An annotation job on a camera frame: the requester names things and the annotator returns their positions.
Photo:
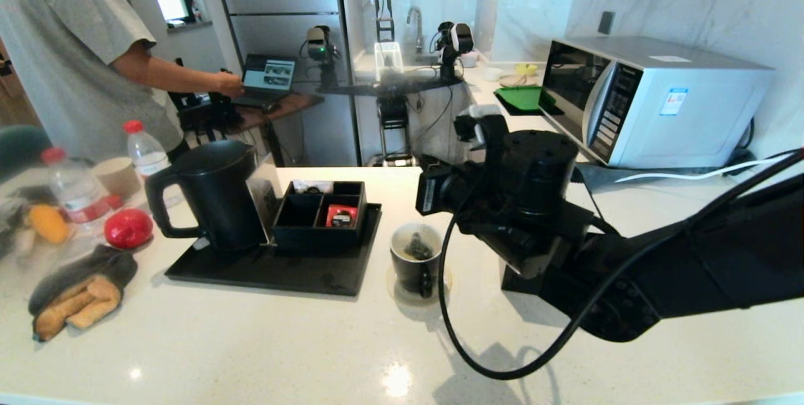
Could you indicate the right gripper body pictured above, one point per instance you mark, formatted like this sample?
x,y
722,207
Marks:
x,y
465,201

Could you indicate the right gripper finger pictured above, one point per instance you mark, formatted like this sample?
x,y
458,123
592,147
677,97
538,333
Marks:
x,y
443,162
426,165

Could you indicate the black electric kettle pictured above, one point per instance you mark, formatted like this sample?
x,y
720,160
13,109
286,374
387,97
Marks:
x,y
220,204

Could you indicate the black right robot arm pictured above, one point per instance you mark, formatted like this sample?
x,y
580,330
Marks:
x,y
691,267

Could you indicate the white black robot arm joint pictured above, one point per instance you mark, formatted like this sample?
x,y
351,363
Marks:
x,y
453,41

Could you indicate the robot arm joint green light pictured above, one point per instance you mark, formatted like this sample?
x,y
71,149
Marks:
x,y
320,47

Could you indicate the red plastic snack packet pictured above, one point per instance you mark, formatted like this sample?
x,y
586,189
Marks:
x,y
339,215

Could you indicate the black mug white inside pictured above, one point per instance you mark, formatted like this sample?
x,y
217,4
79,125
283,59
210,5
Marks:
x,y
408,279

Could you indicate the black tissue box silver lid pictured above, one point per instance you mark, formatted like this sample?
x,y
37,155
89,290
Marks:
x,y
521,279

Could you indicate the small white cup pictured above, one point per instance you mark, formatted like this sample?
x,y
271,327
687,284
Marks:
x,y
493,74

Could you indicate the beige plate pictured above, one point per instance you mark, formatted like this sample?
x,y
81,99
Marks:
x,y
515,81

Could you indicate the clear plastic pouch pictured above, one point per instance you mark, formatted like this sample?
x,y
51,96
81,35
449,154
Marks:
x,y
311,187

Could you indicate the yellow bowl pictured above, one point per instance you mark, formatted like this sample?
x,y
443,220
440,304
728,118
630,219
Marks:
x,y
526,69

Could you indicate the chrome faucet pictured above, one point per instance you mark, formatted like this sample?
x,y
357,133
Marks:
x,y
416,22

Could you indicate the black compartment organizer box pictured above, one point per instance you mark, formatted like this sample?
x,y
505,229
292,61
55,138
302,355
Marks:
x,y
301,237

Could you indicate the brown wooden desk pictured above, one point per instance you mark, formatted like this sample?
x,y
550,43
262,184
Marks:
x,y
295,103

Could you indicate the black rectangular tray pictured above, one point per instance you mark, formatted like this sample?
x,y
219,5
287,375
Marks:
x,y
301,273

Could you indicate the clear acrylic sign stand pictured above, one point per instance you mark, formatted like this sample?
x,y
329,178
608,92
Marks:
x,y
264,204

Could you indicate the open laptop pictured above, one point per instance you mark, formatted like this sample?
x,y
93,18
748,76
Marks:
x,y
269,75

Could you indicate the silver microwave oven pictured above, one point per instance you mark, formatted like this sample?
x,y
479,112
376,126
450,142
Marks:
x,y
691,116

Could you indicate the water bottle red cap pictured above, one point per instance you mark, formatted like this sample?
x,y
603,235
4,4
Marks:
x,y
75,194
147,157

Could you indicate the red tomato toy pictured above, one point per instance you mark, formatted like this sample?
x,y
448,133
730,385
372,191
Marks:
x,y
129,229

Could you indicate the brown paper cup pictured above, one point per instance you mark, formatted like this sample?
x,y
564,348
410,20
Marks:
x,y
116,176

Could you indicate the person in grey shirt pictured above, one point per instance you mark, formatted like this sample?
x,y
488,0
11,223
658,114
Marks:
x,y
69,47

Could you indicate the grey and tan glove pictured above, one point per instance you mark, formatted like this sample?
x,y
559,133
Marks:
x,y
75,304

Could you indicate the teal chair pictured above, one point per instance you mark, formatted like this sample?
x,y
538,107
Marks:
x,y
22,147

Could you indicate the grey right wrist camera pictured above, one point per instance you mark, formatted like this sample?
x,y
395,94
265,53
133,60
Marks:
x,y
480,125

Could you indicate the dark wall outlet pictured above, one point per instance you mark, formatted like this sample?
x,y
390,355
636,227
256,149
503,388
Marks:
x,y
607,22

